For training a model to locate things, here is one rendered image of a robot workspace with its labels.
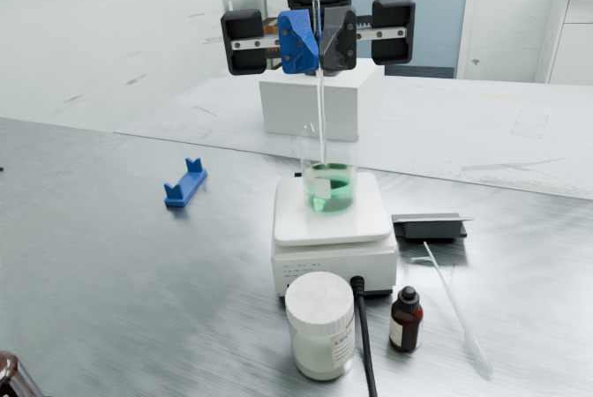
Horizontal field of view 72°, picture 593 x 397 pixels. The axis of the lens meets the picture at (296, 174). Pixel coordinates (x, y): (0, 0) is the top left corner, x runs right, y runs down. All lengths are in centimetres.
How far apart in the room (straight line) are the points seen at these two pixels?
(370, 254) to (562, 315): 20
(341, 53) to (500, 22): 299
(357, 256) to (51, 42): 164
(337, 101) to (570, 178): 38
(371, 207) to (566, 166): 40
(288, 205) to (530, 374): 27
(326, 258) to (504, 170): 38
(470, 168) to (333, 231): 35
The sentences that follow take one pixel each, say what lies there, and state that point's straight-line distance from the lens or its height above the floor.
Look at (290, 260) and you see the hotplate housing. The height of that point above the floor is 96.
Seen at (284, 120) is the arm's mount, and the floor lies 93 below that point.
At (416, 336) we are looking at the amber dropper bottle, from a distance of 42.
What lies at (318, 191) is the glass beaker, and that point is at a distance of 42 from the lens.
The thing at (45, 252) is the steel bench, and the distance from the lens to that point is 66.
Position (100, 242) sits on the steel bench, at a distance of 64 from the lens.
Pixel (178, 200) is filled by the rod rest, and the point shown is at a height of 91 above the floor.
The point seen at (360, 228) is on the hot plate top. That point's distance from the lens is 42.
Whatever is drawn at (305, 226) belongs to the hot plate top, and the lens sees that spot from 42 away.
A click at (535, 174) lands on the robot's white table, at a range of 72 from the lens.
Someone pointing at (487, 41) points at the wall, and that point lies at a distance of 340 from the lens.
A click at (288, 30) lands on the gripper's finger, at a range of 40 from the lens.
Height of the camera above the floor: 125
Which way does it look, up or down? 31 degrees down
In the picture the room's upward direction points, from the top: 6 degrees counter-clockwise
